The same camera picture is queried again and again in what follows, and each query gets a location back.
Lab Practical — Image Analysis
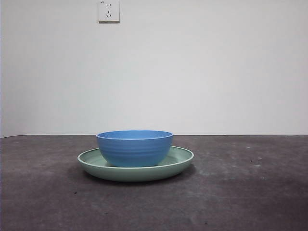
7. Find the blue bowl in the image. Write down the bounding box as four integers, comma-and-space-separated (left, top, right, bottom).
96, 130, 174, 167

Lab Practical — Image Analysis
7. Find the green plate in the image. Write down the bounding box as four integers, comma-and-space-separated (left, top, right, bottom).
77, 145, 194, 182

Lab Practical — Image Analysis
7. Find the white wall power outlet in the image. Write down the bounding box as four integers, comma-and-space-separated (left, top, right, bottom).
98, 0, 120, 24

